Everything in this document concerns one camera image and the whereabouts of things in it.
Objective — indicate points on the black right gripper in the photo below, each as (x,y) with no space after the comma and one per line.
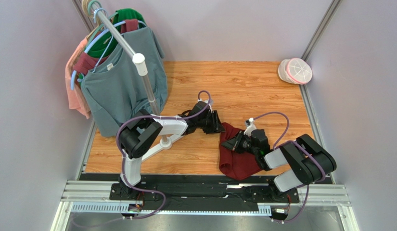
(240,143)

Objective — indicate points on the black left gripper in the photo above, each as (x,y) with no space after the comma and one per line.
(216,126)

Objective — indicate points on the dark red cloth napkin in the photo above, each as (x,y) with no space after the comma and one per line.
(234,165)

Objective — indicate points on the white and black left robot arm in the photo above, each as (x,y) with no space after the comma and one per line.
(135,137)

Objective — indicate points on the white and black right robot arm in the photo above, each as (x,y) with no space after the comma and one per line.
(308,161)

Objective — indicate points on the white and pink mesh bag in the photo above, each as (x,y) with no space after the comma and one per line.
(295,71)

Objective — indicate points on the silver and white clothes rack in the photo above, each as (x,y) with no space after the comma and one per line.
(162,142)

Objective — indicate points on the blue-grey t-shirt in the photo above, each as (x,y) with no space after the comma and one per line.
(115,92)

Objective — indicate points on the green t-shirt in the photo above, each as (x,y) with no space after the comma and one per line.
(120,16)

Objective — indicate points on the pink t-shirt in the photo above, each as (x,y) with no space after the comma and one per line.
(76,100)

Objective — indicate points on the light blue clothes hanger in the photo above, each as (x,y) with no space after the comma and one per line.
(93,37)

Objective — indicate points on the dark red t-shirt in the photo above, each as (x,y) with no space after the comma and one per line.
(87,61)

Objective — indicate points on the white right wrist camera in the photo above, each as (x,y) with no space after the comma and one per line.
(250,126)

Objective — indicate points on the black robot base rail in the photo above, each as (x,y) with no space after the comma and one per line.
(193,195)

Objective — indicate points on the aluminium frame post right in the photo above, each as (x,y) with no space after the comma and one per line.
(330,12)

